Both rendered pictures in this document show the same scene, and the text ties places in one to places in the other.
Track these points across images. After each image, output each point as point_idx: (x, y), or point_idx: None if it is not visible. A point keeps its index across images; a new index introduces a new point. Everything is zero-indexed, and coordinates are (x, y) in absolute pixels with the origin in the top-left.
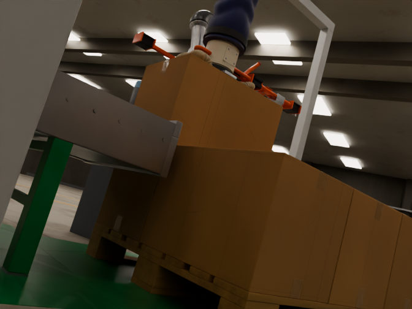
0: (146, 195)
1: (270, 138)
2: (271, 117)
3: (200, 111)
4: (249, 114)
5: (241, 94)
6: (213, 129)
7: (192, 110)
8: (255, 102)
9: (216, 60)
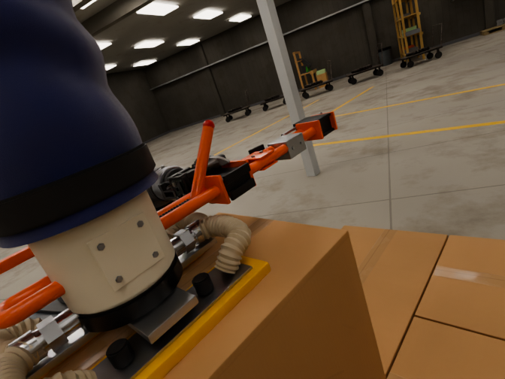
0: None
1: (360, 319)
2: (341, 284)
3: None
4: (300, 365)
5: (250, 374)
6: None
7: None
8: (294, 325)
9: (97, 302)
